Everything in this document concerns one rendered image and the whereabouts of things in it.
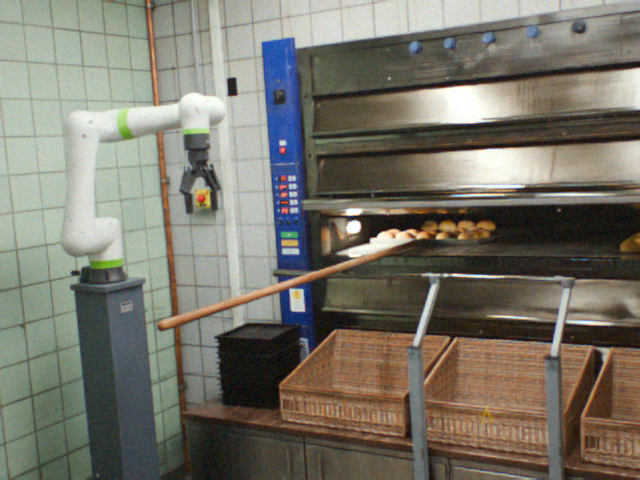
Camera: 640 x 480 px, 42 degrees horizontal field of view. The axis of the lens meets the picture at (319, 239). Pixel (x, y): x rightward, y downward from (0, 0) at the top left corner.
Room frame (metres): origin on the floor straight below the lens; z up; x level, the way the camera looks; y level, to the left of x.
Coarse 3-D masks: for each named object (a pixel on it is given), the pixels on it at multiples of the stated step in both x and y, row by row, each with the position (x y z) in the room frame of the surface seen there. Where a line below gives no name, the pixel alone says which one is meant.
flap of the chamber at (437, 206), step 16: (304, 208) 3.54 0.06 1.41; (320, 208) 3.50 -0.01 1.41; (336, 208) 3.46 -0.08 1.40; (352, 208) 3.42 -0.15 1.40; (368, 208) 3.38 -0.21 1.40; (384, 208) 3.35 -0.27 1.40; (400, 208) 3.32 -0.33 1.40; (416, 208) 3.30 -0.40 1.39; (432, 208) 3.27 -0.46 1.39; (448, 208) 3.25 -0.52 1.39; (464, 208) 3.22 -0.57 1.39; (480, 208) 3.20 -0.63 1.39; (496, 208) 3.18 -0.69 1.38; (512, 208) 3.15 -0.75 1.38; (528, 208) 3.13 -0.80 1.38; (544, 208) 3.11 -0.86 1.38; (576, 208) 3.07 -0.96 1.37; (592, 208) 3.04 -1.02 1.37; (608, 208) 3.02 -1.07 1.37; (624, 208) 3.00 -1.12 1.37
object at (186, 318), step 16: (368, 256) 3.36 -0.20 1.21; (384, 256) 3.48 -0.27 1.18; (320, 272) 3.04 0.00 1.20; (336, 272) 3.13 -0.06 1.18; (272, 288) 2.77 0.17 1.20; (288, 288) 2.85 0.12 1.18; (224, 304) 2.54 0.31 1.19; (240, 304) 2.61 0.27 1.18; (176, 320) 2.35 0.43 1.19; (192, 320) 2.41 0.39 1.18
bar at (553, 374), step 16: (288, 272) 3.32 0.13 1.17; (304, 272) 3.28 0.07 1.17; (352, 272) 3.17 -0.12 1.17; (368, 272) 3.14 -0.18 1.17; (384, 272) 3.11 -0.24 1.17; (400, 272) 3.08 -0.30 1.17; (432, 288) 2.97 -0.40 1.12; (432, 304) 2.94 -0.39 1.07; (560, 320) 2.65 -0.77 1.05; (416, 336) 2.85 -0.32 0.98; (560, 336) 2.61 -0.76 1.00; (416, 352) 2.79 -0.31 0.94; (416, 368) 2.79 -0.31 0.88; (560, 368) 2.56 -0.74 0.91; (416, 384) 2.79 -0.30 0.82; (560, 384) 2.56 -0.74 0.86; (416, 400) 2.79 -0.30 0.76; (560, 400) 2.55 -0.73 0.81; (416, 416) 2.80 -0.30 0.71; (560, 416) 2.55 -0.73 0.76; (416, 432) 2.80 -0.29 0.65; (560, 432) 2.54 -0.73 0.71; (416, 448) 2.80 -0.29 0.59; (560, 448) 2.54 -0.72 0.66; (416, 464) 2.80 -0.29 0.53; (560, 464) 2.54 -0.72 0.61
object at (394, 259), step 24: (336, 264) 3.64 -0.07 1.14; (384, 264) 3.51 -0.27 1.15; (408, 264) 3.46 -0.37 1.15; (432, 264) 3.40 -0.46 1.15; (456, 264) 3.34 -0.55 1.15; (480, 264) 3.29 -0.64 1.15; (504, 264) 3.24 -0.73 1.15; (528, 264) 3.19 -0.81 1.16; (552, 264) 3.14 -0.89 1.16; (576, 264) 3.09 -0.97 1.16; (600, 264) 3.05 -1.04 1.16; (624, 264) 3.00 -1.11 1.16
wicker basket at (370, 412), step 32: (320, 352) 3.48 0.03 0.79; (352, 352) 3.54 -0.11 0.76; (384, 352) 3.46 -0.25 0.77; (288, 384) 3.26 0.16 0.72; (320, 384) 3.47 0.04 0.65; (352, 384) 3.51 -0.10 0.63; (384, 384) 3.43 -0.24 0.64; (288, 416) 3.21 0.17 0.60; (320, 416) 3.12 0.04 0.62; (352, 416) 3.19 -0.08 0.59; (384, 416) 3.16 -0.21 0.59
